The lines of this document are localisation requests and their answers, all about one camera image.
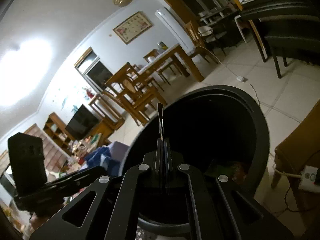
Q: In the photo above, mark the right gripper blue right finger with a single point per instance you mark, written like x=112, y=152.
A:
x=167, y=157

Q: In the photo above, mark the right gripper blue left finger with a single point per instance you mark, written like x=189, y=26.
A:
x=159, y=155

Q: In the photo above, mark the thin black item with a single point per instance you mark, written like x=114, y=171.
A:
x=160, y=109

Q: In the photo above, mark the purple floral tablecloth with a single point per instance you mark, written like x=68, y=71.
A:
x=117, y=152

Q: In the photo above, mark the blue plastic wrapper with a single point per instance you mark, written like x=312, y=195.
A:
x=102, y=157

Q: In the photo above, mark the wooden bookshelf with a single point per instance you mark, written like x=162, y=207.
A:
x=55, y=128

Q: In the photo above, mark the tall wooden plant stand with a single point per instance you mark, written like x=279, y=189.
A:
x=107, y=112

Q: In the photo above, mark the wooden dining chair front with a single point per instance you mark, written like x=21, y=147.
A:
x=131, y=92

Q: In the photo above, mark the wooden dining chair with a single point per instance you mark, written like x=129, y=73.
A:
x=131, y=92
x=199, y=48

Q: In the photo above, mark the black flat television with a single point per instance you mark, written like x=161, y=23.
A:
x=81, y=123

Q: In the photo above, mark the wooden dining table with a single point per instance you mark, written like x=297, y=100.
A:
x=174, y=55

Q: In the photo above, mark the white floor charger adapter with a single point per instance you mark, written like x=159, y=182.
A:
x=241, y=79

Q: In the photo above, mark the metal kettle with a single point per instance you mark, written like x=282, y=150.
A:
x=161, y=47

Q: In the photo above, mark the wooden dining chair right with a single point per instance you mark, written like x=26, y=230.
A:
x=199, y=48

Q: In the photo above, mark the white power strip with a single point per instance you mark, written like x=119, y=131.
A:
x=309, y=179

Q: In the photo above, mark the white standing air conditioner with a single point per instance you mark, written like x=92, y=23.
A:
x=175, y=28

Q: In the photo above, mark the white plastic chair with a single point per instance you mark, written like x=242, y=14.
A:
x=243, y=27

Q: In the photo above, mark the black upright piano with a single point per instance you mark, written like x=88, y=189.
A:
x=287, y=28

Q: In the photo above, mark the framed floral wall picture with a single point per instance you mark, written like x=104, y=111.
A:
x=133, y=27

